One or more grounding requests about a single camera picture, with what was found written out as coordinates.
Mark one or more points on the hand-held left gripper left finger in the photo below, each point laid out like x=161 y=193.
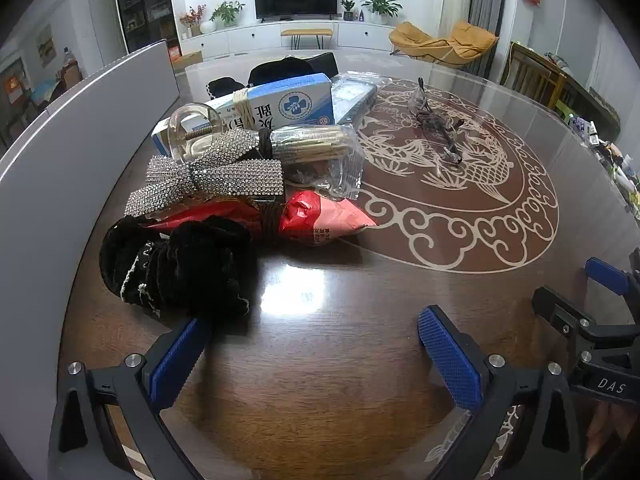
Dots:
x=175 y=365

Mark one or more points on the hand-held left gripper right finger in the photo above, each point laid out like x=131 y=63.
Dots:
x=450 y=360

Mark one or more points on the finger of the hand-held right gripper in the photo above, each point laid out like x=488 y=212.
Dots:
x=606 y=275
x=560 y=307

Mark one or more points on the black scrunchie with pearls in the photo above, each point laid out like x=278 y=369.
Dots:
x=175 y=265

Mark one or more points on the red snack packet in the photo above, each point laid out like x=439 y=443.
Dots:
x=320 y=217

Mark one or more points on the rhinestone bow hair clip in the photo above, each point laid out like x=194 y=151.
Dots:
x=220 y=175

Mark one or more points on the clear-framed glasses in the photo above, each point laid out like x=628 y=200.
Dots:
x=435 y=125

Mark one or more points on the bag of cotton swabs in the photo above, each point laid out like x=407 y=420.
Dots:
x=320 y=155

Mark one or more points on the bagged phone case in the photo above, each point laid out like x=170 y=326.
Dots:
x=352 y=97

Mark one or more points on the blue and white medicine box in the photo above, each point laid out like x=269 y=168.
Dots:
x=290 y=102

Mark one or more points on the black velvet pearl-trimmed pouch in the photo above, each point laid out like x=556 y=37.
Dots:
x=275 y=71

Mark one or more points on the person's right hand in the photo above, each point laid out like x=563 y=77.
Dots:
x=607 y=427

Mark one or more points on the cluttered side table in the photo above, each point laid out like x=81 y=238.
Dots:
x=605 y=135

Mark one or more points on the wooden chair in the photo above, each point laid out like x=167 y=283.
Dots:
x=530 y=72

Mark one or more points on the grey panel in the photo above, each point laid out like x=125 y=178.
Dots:
x=60 y=160

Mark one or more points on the yellow lounge chair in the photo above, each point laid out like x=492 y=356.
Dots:
x=450 y=42

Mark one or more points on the cardboard box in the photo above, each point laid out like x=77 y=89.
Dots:
x=187 y=56

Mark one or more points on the black box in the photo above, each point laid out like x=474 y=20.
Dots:
x=325 y=62

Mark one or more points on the white television cabinet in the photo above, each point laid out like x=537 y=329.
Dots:
x=250 y=37

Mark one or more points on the red flowers in white vase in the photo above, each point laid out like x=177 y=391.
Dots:
x=197 y=22

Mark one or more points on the large potted plant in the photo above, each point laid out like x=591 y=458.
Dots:
x=381 y=6

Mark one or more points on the leafy green potted plant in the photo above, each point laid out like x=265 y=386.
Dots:
x=227 y=12

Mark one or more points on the wooden bench with hairpin legs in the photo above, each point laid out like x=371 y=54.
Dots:
x=306 y=33

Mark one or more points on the dark glass display cabinet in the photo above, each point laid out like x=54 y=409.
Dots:
x=145 y=5

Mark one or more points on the small potted plant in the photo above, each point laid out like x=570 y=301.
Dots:
x=348 y=9

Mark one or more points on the framed wall picture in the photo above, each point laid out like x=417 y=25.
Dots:
x=45 y=45

